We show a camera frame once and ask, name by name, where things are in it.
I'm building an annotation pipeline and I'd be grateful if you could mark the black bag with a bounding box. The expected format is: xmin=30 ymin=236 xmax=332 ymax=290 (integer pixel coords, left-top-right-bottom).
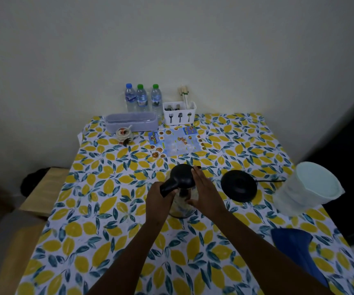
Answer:
xmin=20 ymin=168 xmax=52 ymax=197

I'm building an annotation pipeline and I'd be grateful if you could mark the wooden bench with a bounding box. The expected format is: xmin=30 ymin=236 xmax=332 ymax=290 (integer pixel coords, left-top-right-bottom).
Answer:
xmin=0 ymin=222 xmax=47 ymax=295

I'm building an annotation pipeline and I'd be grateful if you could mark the green cap water bottle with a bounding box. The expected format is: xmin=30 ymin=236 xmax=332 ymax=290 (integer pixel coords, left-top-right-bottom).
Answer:
xmin=151 ymin=84 xmax=164 ymax=119
xmin=135 ymin=84 xmax=149 ymax=113

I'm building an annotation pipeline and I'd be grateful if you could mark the blue cloth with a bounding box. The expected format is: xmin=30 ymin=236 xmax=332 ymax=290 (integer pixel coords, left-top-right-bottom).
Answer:
xmin=270 ymin=228 xmax=330 ymax=288

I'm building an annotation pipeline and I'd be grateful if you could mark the bundle of chopsticks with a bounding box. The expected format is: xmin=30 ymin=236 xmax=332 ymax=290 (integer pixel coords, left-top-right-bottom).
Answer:
xmin=178 ymin=85 xmax=191 ymax=110

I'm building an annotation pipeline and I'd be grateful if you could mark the person's right forearm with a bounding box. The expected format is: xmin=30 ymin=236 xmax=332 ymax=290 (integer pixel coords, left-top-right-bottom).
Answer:
xmin=209 ymin=209 xmax=335 ymax=295

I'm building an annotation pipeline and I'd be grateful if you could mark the blue printed packet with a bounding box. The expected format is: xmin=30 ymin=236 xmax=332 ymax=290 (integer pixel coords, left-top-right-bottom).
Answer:
xmin=148 ymin=131 xmax=161 ymax=148

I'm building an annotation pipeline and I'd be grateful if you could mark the white plastic jug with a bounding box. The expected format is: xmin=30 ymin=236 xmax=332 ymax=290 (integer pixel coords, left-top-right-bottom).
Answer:
xmin=272 ymin=162 xmax=345 ymax=217

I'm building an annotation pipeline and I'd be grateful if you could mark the black round kettle base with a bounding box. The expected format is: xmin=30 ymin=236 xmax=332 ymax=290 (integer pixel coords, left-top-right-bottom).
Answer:
xmin=221 ymin=170 xmax=258 ymax=203

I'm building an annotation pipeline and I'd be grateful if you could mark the small ceramic jar with spoon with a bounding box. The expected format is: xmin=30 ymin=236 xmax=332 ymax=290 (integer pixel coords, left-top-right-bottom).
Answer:
xmin=115 ymin=125 xmax=134 ymax=146

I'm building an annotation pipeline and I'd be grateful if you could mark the blue cap water bottle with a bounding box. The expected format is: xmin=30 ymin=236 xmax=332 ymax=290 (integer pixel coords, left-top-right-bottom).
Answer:
xmin=125 ymin=83 xmax=138 ymax=113

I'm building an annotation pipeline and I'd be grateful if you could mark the person's left hand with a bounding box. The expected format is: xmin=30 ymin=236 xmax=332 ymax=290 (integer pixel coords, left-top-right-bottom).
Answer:
xmin=145 ymin=181 xmax=178 ymax=227

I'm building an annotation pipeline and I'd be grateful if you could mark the wooden stool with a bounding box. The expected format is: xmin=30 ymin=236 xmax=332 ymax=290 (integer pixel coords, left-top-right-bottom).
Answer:
xmin=19 ymin=167 xmax=70 ymax=217

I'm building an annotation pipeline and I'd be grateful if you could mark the glass kettle with black lid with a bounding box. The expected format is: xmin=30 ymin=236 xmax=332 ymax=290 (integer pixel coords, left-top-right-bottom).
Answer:
xmin=159 ymin=163 xmax=202 ymax=219

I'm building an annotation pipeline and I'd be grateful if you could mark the person's right hand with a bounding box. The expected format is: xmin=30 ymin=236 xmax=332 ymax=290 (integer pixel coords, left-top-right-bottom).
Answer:
xmin=186 ymin=166 xmax=227 ymax=219

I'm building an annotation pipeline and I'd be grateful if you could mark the blue printed sticker sheet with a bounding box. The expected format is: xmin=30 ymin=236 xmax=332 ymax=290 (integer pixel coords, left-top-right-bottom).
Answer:
xmin=164 ymin=126 xmax=207 ymax=157

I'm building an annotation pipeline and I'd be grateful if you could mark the person's left forearm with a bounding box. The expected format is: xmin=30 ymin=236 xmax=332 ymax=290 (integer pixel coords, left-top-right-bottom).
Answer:
xmin=86 ymin=213 xmax=170 ymax=295

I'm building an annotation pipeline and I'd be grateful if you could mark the lemon print tablecloth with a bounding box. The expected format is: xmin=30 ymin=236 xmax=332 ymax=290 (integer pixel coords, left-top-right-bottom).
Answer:
xmin=15 ymin=112 xmax=354 ymax=295

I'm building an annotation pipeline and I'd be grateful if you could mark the purple lidded container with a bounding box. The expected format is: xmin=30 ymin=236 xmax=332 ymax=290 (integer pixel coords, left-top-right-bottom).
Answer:
xmin=104 ymin=112 xmax=159 ymax=134

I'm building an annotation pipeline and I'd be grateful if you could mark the white cutlery caddy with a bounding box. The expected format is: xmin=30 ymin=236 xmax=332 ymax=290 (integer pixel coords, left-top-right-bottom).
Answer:
xmin=163 ymin=101 xmax=197 ymax=126

